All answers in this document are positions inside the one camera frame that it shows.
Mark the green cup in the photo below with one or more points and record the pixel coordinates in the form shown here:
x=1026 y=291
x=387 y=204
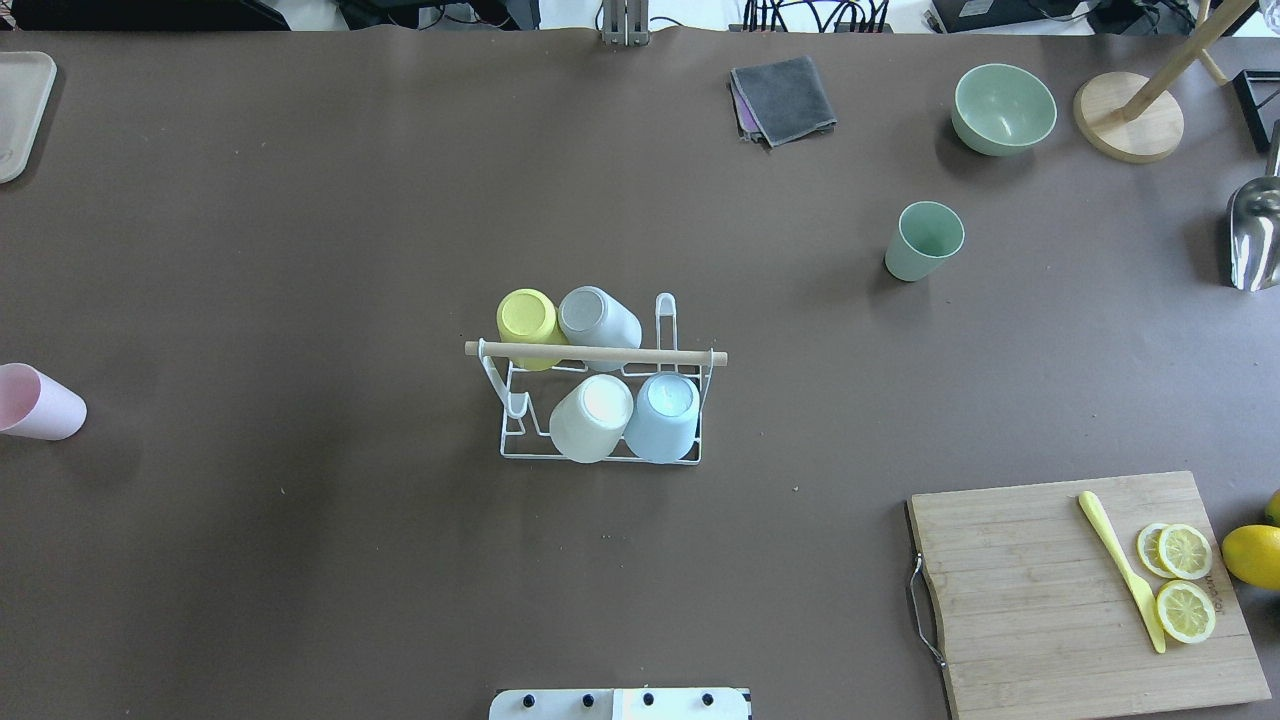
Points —
x=928 y=233

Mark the pink cup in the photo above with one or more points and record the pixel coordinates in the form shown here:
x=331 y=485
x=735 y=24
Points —
x=35 y=406

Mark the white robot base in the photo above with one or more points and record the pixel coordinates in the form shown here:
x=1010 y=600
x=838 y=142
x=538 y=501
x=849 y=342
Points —
x=623 y=703

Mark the grey cup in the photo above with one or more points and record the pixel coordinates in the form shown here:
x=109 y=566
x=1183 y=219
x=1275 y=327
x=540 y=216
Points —
x=589 y=316

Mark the light blue cup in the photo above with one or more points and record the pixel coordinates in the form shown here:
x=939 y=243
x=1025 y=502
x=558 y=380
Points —
x=663 y=426

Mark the white cup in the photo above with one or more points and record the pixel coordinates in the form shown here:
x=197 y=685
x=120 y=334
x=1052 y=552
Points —
x=588 y=423

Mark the yellow cup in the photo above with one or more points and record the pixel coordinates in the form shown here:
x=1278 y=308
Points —
x=528 y=316

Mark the grey folded cloth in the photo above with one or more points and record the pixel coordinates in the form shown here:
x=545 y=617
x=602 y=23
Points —
x=778 y=102

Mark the green bowl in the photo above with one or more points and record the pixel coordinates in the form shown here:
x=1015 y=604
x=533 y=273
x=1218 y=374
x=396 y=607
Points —
x=1000 y=110

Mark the yellow plastic knife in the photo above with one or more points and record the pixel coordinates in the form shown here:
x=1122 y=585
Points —
x=1139 y=589

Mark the wooden cutting board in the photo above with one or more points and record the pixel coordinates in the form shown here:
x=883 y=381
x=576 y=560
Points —
x=1034 y=621

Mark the wooden mug tree stand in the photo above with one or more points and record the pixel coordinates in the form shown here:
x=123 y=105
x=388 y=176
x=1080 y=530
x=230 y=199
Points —
x=1134 y=118

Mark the upper lemon slice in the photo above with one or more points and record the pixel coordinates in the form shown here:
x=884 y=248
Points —
x=1174 y=551

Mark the lemon slice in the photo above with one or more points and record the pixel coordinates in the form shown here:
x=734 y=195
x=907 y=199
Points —
x=1186 y=612
x=1174 y=551

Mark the lower lemon slice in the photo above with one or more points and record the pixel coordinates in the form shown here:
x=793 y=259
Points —
x=1186 y=612

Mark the metal scoop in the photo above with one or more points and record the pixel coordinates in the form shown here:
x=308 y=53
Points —
x=1254 y=227

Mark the yellow lemon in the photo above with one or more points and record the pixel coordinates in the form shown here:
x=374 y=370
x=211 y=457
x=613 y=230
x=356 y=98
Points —
x=1271 y=511
x=1251 y=554

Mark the beige tray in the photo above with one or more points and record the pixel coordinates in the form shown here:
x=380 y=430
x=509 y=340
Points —
x=27 y=78

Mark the white wire cup holder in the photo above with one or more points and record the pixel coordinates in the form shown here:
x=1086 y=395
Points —
x=530 y=380

